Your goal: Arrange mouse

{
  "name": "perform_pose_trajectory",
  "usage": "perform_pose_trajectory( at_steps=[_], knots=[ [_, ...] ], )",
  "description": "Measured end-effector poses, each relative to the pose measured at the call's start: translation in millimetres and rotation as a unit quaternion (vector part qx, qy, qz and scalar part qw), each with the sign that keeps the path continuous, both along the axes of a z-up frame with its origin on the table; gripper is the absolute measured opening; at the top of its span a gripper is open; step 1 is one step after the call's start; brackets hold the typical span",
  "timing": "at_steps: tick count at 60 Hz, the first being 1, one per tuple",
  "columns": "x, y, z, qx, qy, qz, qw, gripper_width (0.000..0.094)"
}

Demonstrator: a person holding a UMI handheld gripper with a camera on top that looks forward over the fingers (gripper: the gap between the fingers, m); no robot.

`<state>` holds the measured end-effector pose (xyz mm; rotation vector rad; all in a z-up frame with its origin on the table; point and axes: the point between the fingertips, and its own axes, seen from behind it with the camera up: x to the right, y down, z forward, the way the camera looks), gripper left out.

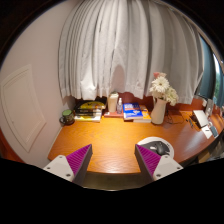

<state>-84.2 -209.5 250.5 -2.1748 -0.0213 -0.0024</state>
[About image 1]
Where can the beige tissue container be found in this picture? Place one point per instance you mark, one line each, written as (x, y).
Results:
(112, 102)

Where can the clear sanitizer bottle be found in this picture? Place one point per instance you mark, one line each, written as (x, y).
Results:
(119, 107)

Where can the blue book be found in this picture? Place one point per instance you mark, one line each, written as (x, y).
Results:
(132, 111)

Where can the black computer mouse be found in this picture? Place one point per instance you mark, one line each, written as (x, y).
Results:
(161, 149)

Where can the white paper sheet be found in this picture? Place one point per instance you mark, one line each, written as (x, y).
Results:
(209, 131)

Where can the flat red box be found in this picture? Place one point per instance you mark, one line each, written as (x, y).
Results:
(111, 114)

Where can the window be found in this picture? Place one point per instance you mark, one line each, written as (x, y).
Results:
(213, 80)

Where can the yellow and white book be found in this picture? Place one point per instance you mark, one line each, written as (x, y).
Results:
(86, 118)

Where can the white curtain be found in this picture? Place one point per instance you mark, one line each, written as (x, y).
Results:
(126, 46)

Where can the cream and pink flowers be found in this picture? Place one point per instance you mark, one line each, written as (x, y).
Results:
(161, 87)

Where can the yellow and black book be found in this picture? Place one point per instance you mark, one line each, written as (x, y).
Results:
(92, 105)

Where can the dark green mug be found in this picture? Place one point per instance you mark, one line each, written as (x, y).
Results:
(67, 117)

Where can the white and grey mouse pad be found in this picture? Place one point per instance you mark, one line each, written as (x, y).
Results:
(146, 141)

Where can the white ceramic jug vase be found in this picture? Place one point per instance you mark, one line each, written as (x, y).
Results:
(158, 111)

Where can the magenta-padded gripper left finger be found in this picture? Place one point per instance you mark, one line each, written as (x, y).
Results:
(60, 166)

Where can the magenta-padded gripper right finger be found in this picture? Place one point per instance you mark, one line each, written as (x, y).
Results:
(165, 166)

